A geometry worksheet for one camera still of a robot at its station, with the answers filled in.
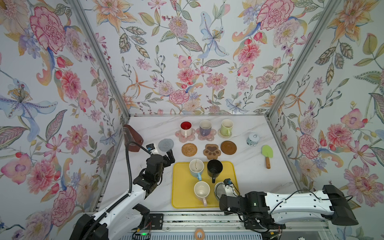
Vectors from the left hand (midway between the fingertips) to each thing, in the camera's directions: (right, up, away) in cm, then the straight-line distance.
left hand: (168, 152), depth 84 cm
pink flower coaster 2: (+26, +7, +24) cm, 36 cm away
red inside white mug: (+9, +14, +23) cm, 28 cm away
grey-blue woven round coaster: (-5, +3, +20) cm, 21 cm away
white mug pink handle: (+18, -20, -2) cm, 28 cm away
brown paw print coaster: (+26, -1, +17) cm, 31 cm away
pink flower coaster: (+7, +6, +23) cm, 25 cm away
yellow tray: (+9, -17, +2) cm, 20 cm away
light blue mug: (+16, -9, +7) cm, 20 cm away
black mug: (+26, -9, +2) cm, 28 cm away
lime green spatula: (+64, -1, +18) cm, 66 cm away
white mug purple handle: (+23, +15, +23) cm, 36 cm away
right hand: (+28, -25, -8) cm, 38 cm away
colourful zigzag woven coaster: (+33, +10, +26) cm, 44 cm away
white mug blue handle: (+27, -16, -10) cm, 34 cm away
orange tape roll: (+17, -36, -11) cm, 41 cm away
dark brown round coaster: (+38, +1, +18) cm, 42 cm away
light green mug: (+36, +15, +17) cm, 43 cm away
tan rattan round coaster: (+11, 0, +17) cm, 20 cm away
